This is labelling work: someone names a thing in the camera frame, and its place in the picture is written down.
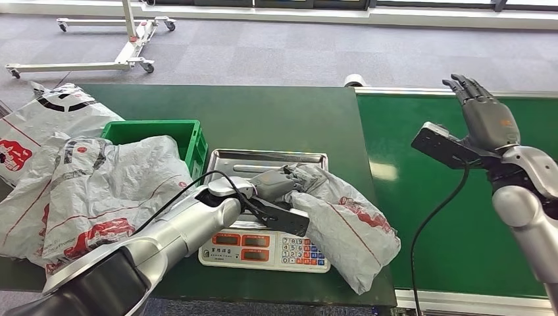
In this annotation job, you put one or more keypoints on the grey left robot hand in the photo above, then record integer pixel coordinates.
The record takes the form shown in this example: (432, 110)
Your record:
(272, 183)

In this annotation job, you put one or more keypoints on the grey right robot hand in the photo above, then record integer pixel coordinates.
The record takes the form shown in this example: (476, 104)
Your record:
(488, 117)

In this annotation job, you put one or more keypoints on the grey poly mailer package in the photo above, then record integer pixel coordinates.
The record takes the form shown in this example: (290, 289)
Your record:
(348, 231)

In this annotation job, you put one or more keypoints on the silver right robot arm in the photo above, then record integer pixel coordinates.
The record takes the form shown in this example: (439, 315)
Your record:
(529, 192)

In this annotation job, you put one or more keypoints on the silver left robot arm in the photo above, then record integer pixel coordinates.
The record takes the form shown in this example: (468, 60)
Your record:
(165, 235)

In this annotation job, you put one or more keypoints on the white conveyor roller end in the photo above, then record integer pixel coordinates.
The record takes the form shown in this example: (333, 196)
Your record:
(355, 80)

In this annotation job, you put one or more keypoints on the green conveyor belt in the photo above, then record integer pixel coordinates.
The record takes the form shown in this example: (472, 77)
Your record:
(436, 244)

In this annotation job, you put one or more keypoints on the electronic scale with steel tray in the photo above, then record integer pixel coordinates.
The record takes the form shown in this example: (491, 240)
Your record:
(257, 251)

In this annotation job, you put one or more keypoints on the green plastic crate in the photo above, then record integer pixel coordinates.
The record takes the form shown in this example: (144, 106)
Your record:
(148, 131)

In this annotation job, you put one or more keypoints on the large white poly mailer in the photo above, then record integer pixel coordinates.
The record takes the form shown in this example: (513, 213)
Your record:
(48, 120)

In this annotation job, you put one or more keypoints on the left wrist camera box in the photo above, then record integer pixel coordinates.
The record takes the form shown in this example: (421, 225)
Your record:
(283, 220)

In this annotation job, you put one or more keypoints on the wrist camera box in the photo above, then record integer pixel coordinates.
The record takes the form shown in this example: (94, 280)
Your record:
(444, 146)
(283, 220)

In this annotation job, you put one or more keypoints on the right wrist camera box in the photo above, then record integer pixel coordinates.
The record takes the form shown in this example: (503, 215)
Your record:
(444, 146)

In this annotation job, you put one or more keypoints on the silver conveyor side rail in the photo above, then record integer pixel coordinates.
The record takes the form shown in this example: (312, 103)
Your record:
(405, 91)
(471, 301)

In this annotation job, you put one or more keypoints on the white wheeled stand frame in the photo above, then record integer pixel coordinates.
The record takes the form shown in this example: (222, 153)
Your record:
(133, 43)

